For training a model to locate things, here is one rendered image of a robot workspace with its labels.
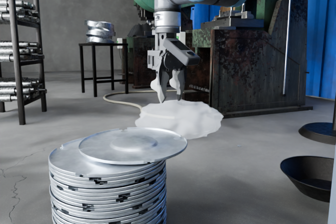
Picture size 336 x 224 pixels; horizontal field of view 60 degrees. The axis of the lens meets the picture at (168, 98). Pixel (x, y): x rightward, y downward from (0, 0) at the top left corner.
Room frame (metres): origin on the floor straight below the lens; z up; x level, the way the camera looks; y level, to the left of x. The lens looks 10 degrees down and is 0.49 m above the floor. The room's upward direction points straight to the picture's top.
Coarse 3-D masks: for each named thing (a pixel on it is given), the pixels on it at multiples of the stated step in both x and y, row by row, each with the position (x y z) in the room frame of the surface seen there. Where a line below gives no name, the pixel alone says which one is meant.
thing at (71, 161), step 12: (72, 144) 0.77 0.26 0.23; (48, 156) 0.67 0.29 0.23; (60, 156) 0.68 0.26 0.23; (72, 156) 0.68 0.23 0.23; (84, 156) 0.68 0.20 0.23; (60, 168) 0.61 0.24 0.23; (72, 168) 0.61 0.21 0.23; (84, 168) 0.61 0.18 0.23; (96, 168) 0.61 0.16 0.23; (108, 168) 0.61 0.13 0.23; (120, 168) 0.61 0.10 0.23; (132, 168) 0.61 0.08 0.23; (144, 168) 0.61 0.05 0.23
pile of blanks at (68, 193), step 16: (64, 176) 0.59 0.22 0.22; (80, 176) 0.59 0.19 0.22; (112, 176) 0.59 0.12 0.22; (128, 176) 0.58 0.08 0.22; (144, 176) 0.61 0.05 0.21; (160, 176) 0.65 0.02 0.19; (64, 192) 0.59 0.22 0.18; (80, 192) 0.57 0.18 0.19; (96, 192) 0.57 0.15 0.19; (112, 192) 0.57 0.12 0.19; (128, 192) 0.58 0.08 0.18; (144, 192) 0.61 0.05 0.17; (160, 192) 0.65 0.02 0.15; (64, 208) 0.59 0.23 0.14; (80, 208) 0.57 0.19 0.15; (96, 208) 0.57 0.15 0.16; (112, 208) 0.57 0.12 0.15; (128, 208) 0.58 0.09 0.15; (144, 208) 0.61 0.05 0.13; (160, 208) 0.67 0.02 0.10
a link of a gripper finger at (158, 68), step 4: (160, 60) 0.81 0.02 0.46; (160, 64) 0.81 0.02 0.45; (156, 68) 0.81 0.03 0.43; (160, 68) 0.81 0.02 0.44; (164, 68) 0.81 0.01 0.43; (156, 72) 0.81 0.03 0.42; (160, 72) 0.81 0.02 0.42; (160, 76) 0.81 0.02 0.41; (160, 80) 0.81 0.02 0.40; (160, 84) 0.81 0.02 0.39
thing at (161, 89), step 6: (162, 72) 0.81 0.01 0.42; (156, 78) 0.84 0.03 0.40; (162, 78) 0.81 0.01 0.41; (168, 78) 0.82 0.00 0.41; (150, 84) 0.85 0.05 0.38; (156, 84) 0.83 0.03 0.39; (162, 84) 0.81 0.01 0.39; (156, 90) 0.83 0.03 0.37; (162, 90) 0.81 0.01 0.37; (162, 96) 0.81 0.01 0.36; (162, 102) 0.82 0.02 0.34
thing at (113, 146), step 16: (128, 128) 0.90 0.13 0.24; (144, 128) 0.90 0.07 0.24; (160, 128) 0.89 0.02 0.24; (80, 144) 0.75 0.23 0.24; (96, 144) 0.75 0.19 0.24; (112, 144) 0.73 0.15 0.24; (128, 144) 0.73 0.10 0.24; (144, 144) 0.73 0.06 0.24; (160, 144) 0.75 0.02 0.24; (176, 144) 0.75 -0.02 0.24; (96, 160) 0.63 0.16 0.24; (112, 160) 0.64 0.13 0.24; (128, 160) 0.64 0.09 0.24; (160, 160) 0.64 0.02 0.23
